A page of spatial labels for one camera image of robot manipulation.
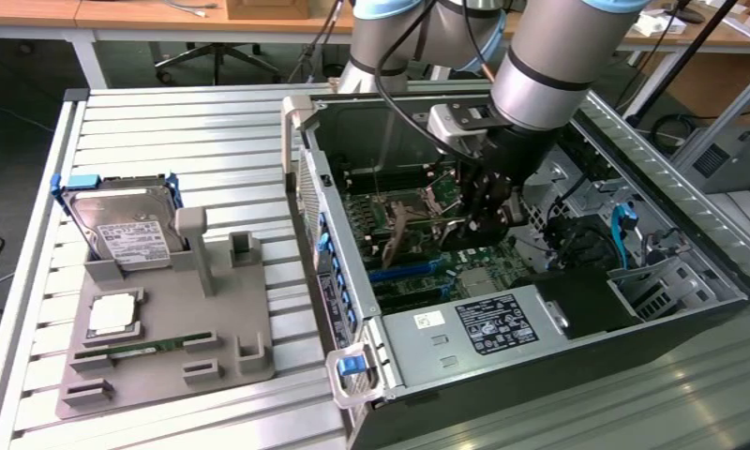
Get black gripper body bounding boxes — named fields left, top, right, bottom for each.
left=468, top=124, right=562, bottom=188

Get black graphics card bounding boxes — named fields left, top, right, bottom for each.
left=378, top=201, right=509, bottom=272

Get silver socket cover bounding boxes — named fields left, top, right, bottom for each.
left=421, top=169, right=472, bottom=207

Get green motherboard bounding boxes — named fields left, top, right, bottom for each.
left=340, top=161, right=542, bottom=315

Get CPU socket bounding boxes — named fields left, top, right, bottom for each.
left=374, top=186, right=445, bottom=232

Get RAM slot white latches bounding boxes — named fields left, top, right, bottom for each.
left=344, top=162, right=432, bottom=175
left=345, top=171, right=437, bottom=186

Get silver chipset heat sink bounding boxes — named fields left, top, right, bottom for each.
left=458, top=269, right=498, bottom=290

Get thin locking lever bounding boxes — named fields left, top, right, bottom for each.
left=372, top=157, right=389, bottom=201

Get blue expansion slot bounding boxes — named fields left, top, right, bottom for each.
left=366, top=262, right=442, bottom=284

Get black plastic shroud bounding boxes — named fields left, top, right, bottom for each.
left=510, top=267, right=646, bottom=342

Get black expansion slot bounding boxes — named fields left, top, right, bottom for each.
left=380, top=293, right=452, bottom=311

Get silver disk bay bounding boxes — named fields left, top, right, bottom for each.
left=605, top=255, right=749, bottom=323

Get silver power supply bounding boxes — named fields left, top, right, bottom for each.
left=374, top=284, right=577, bottom=399

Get black stand pole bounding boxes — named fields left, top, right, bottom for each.
left=622, top=0, right=744, bottom=128

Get white cardboard box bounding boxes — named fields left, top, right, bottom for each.
left=634, top=11, right=689, bottom=38

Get grey equipment box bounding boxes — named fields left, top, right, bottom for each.
left=672, top=126, right=750, bottom=196

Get black PC case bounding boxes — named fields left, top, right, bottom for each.
left=280, top=86, right=750, bottom=450

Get black monitor foot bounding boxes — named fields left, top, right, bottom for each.
left=660, top=0, right=708, bottom=24

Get brown cardboard box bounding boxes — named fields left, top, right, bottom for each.
left=226, top=0, right=317, bottom=21

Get black office chair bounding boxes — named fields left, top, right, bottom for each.
left=153, top=40, right=282, bottom=86

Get grey parts rack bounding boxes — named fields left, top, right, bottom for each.
left=56, top=205, right=280, bottom=421

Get silver hard disk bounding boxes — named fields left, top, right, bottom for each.
left=61, top=185, right=186, bottom=273

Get green RAM stick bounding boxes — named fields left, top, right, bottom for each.
left=73, top=337, right=193, bottom=362

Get silver CPU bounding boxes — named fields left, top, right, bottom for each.
left=85, top=294, right=140, bottom=341

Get hard disk drive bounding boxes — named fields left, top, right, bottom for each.
left=48, top=171, right=181, bottom=262

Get long wooden desk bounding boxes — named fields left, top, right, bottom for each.
left=73, top=0, right=750, bottom=113

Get small wooden desk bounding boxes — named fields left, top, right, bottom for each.
left=0, top=0, right=82, bottom=43

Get black power connector wires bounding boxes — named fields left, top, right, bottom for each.
left=542, top=177, right=614, bottom=276

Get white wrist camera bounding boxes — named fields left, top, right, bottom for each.
left=425, top=103, right=514, bottom=154

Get blue disk wire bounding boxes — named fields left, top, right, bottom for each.
left=609, top=199, right=638, bottom=273

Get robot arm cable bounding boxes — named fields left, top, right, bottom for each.
left=374, top=0, right=482, bottom=165

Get grey plastic case handle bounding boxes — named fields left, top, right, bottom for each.
left=280, top=95, right=328, bottom=188
left=322, top=343, right=384, bottom=410

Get aluminium frame profile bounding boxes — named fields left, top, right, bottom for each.
left=668, top=60, right=750, bottom=165

